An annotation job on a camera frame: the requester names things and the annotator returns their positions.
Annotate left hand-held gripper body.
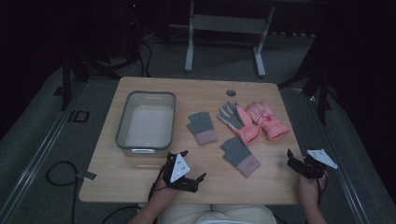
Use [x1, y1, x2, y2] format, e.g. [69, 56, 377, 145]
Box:
[161, 152, 192, 192]

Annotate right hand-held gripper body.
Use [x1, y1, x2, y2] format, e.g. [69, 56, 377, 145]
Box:
[295, 148, 339, 180]

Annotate grey pink sock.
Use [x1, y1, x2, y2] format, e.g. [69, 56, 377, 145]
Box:
[186, 111, 219, 147]
[219, 136, 262, 178]

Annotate pink ski glove printed back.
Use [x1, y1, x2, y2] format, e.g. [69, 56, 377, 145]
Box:
[246, 101, 290, 142]

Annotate clear plastic bin grey rim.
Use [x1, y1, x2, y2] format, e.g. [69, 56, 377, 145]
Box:
[115, 90, 177, 158]

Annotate pink ski glove grey palm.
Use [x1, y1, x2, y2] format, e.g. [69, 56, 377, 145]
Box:
[217, 101, 263, 147]

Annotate person's left hand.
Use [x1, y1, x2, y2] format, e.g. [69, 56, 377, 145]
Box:
[151, 178, 179, 203]

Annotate person's right hand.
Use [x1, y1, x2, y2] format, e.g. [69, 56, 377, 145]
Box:
[296, 172, 328, 207]

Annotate person's beige trousers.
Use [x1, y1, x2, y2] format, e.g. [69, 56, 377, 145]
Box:
[155, 203, 278, 224]

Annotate black stand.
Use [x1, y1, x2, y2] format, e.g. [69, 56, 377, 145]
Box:
[60, 0, 148, 112]
[277, 27, 335, 126]

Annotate metal floor rail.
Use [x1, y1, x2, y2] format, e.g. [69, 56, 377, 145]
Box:
[293, 88, 375, 224]
[0, 82, 90, 218]

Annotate left hand-held gripper cable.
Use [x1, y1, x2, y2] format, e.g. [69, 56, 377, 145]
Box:
[101, 166, 167, 224]

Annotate hand-held gripper cable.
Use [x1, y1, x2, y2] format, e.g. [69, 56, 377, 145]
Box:
[101, 166, 167, 224]
[315, 172, 329, 207]

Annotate right hand-held gripper cable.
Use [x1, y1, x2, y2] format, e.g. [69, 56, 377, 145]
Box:
[315, 172, 329, 207]

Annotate black floor cable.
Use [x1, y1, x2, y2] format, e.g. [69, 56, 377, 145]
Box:
[45, 161, 79, 224]

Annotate white metal desk frame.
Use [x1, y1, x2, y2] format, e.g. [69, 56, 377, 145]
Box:
[184, 0, 276, 78]

